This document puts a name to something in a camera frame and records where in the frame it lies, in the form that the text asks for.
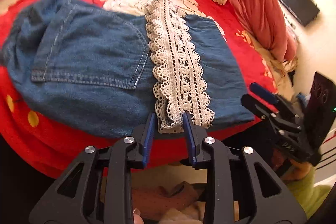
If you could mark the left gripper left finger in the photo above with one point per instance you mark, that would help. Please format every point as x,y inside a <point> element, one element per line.
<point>96,186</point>

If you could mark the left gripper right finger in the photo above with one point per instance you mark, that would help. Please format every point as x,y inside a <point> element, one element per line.
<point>272,202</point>

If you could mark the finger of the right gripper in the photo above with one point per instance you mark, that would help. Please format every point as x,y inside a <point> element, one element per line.
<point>283,106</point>
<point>263,112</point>

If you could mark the blue denim lace-trimmed pants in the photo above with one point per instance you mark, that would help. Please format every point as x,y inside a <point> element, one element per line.
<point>104,72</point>

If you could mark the left hand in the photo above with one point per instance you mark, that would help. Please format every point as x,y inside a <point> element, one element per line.
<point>137,217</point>

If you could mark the red floral blanket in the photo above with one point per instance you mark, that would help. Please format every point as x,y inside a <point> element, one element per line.
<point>49,145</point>

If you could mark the black camera box right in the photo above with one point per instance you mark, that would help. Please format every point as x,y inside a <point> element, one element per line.
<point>319,114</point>

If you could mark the black wall television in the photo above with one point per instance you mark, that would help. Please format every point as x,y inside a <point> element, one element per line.
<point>305,11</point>

